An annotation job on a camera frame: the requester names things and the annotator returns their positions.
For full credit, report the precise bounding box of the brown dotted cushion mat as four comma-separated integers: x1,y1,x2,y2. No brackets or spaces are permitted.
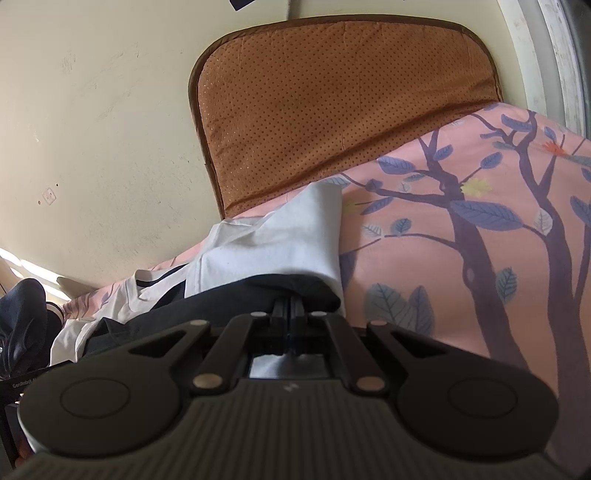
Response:
188,14,505,219

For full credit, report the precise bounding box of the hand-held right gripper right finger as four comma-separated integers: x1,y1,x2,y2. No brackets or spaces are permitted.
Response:
294,298,463,398

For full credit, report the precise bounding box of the dark blue cloth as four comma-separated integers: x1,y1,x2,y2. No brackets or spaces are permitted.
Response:
0,277,64,380

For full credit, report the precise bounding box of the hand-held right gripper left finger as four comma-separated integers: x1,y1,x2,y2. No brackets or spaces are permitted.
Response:
126,298,293,397

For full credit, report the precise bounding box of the pink tree print bed sheet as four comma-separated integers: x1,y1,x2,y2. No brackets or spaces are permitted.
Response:
60,102,591,480

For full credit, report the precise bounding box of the white window frame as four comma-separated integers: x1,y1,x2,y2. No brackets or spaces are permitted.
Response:
507,0,591,139

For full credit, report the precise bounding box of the plain white garment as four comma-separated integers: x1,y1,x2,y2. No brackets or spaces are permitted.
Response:
184,182,346,305

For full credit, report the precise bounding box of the white garment with black stripes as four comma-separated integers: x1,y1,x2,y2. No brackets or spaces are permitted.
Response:
50,220,259,366

